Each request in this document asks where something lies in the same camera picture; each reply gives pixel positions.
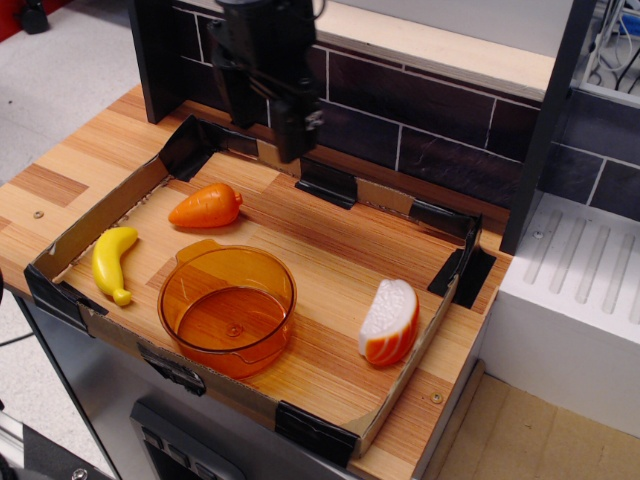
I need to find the taped cardboard fence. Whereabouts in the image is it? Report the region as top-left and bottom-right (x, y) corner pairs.
(25, 117), (496, 479)

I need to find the white orange toy sushi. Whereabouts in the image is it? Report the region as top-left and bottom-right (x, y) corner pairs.
(358, 279), (419, 367)

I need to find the dark grey left post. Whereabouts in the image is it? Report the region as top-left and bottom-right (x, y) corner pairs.
(127, 0), (224, 125)

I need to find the black toy oven front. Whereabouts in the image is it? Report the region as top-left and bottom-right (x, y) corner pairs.
(130, 397), (258, 479)

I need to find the transparent orange plastic pot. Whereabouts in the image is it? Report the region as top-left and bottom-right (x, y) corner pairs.
(158, 240), (297, 379)

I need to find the light wooden shelf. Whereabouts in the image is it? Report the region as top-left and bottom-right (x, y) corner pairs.
(316, 1), (555, 101)

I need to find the orange plastic toy carrot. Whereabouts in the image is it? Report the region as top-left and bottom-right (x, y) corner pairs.
(168, 183), (243, 228)

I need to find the yellow plastic toy banana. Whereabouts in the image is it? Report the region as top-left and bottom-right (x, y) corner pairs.
(92, 227), (138, 306)

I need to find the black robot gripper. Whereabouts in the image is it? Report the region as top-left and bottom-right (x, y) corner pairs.
(207, 1), (323, 163)

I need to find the dark grey right post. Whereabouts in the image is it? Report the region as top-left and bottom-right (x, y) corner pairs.
(500, 1), (596, 255)

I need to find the dark grey post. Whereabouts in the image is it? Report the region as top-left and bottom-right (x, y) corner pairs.
(127, 0), (224, 125)
(500, 1), (596, 255)

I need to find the white toy sink drainboard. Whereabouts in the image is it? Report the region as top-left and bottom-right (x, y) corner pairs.
(480, 195), (639, 436)

